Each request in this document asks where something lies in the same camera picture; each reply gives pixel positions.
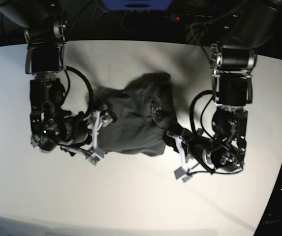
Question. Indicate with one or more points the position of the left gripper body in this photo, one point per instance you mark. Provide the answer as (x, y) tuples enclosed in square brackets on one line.
[(205, 155)]

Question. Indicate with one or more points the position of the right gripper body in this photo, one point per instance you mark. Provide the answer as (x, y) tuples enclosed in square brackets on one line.
[(62, 129)]

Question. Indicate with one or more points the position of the dark grey T-shirt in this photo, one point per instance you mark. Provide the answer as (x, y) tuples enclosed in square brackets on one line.
[(146, 116)]

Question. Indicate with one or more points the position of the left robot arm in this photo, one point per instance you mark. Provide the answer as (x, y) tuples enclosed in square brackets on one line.
[(232, 62)]

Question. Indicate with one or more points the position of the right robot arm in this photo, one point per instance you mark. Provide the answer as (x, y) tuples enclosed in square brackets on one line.
[(44, 25)]

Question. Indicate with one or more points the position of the blue box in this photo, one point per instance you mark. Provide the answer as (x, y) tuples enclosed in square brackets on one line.
[(137, 4)]

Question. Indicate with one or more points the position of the black power strip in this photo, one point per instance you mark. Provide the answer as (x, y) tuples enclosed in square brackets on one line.
[(188, 19)]

